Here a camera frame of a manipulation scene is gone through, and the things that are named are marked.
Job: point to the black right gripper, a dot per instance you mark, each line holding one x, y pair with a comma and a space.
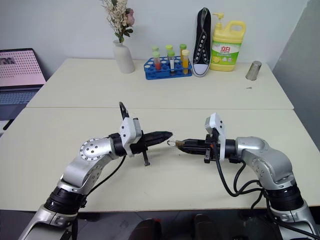
209, 150

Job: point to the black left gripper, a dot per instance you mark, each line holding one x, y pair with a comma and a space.
140, 147

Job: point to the brass padlock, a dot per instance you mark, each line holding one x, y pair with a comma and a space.
179, 143

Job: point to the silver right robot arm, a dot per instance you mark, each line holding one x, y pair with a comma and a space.
265, 160

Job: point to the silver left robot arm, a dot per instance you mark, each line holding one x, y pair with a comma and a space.
82, 170

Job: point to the blue test tube rack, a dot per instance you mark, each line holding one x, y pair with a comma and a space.
163, 72

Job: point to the green-capped tube red liquid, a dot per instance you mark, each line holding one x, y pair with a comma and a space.
157, 62

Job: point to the green-capped tube white label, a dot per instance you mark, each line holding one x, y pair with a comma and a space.
171, 62

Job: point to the yellow-capped tube orange liquid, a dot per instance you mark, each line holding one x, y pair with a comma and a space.
185, 62

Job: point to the dark rounded shape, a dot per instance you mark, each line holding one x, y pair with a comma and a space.
205, 228
147, 231

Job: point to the white ceramic vase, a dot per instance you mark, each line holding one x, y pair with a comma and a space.
124, 58

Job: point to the green-capped test tube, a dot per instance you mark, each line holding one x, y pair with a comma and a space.
182, 47
169, 47
155, 48

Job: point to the upturned metal cup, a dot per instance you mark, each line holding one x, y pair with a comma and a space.
253, 71

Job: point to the black canvas sneaker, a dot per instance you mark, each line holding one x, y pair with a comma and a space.
202, 50

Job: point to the yellow detergent pump bottle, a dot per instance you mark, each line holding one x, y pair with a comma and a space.
226, 52

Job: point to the dried flower bouquet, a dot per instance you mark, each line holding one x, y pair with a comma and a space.
117, 17

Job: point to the open laptop computer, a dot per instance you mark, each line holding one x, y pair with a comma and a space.
17, 67

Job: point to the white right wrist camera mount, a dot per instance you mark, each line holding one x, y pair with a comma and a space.
220, 135

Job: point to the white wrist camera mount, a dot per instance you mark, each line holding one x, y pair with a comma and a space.
220, 135
128, 132

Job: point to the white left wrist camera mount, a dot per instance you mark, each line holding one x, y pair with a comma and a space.
128, 132

